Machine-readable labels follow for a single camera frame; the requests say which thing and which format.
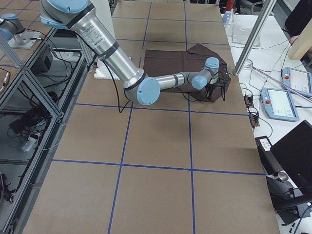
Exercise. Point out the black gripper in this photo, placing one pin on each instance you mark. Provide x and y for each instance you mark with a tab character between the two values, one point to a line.
211	87

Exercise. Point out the dark brown t-shirt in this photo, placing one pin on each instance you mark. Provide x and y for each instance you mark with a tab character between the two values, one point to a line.
160	63

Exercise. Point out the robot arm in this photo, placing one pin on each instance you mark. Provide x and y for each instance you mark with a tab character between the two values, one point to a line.
10	25
80	16

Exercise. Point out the far orange connector block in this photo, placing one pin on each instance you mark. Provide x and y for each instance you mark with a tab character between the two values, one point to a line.
248	99

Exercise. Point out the orange connector block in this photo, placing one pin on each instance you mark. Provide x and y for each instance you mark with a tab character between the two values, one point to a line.
248	99
254	119

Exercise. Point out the near orange connector block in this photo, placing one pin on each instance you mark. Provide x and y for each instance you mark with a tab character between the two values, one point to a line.
254	119

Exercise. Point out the clear plastic bag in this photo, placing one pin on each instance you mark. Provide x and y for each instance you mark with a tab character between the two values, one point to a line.
240	34

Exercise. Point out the near blue teach pendant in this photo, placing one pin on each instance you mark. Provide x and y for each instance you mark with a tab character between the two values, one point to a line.
279	105

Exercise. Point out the blue teach pendant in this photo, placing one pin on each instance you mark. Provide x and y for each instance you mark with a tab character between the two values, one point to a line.
301	81
279	105

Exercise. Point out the far blue teach pendant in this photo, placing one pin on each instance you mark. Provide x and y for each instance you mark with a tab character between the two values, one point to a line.
301	81

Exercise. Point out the black monitor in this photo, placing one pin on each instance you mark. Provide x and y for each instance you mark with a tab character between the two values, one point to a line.
294	153

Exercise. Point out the wooden board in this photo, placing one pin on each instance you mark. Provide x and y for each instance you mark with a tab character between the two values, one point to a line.
301	18

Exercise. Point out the black stand with metal cup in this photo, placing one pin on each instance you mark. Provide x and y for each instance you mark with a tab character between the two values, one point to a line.
280	188

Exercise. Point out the black box on shelf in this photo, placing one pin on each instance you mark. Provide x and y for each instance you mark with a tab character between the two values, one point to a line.
43	62

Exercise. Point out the aluminium frame post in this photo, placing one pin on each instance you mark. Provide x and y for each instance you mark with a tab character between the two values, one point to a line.
260	21

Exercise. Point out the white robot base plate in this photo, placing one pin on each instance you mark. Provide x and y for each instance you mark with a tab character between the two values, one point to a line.
102	72

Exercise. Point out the metal frame side table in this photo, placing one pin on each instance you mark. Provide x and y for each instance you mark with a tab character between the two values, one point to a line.
34	110

